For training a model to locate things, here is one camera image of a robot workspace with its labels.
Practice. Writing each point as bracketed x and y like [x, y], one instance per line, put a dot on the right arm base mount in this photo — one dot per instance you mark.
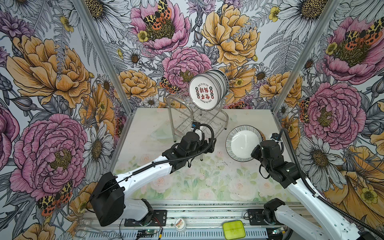
[258, 217]

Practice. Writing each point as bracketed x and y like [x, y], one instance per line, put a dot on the right aluminium corner post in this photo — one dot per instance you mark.
[313, 38]

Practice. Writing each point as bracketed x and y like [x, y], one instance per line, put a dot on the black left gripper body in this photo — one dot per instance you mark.
[200, 146]

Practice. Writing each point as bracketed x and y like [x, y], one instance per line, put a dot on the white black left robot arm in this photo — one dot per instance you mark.
[111, 199]

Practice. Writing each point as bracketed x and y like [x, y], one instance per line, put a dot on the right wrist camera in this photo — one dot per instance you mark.
[276, 137]

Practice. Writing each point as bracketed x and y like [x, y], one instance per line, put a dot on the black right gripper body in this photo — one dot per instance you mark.
[257, 154]

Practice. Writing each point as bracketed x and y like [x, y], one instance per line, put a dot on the left aluminium corner post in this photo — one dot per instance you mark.
[94, 35]

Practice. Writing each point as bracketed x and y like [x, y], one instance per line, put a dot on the green circuit board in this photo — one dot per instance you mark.
[148, 234]

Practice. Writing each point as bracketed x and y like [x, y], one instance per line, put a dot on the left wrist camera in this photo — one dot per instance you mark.
[197, 127]

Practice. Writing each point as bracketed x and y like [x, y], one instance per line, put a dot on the silver wire dish rack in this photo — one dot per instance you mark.
[182, 114]

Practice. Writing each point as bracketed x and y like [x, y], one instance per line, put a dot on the black striped rim plate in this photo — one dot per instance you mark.
[241, 141]

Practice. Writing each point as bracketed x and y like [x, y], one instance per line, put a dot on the aluminium corner post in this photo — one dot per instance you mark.
[94, 35]
[313, 38]

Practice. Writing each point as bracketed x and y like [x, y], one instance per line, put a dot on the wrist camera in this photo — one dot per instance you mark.
[276, 137]
[197, 127]

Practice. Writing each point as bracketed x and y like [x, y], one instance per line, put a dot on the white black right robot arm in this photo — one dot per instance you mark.
[331, 222]

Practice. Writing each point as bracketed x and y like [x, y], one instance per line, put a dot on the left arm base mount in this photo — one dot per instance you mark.
[155, 218]

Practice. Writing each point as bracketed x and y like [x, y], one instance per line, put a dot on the round tape roll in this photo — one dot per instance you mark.
[180, 225]

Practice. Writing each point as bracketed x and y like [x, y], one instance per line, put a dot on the red floral pattern plate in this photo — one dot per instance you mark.
[205, 92]

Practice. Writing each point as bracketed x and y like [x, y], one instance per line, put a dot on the green square box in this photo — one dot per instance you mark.
[234, 230]

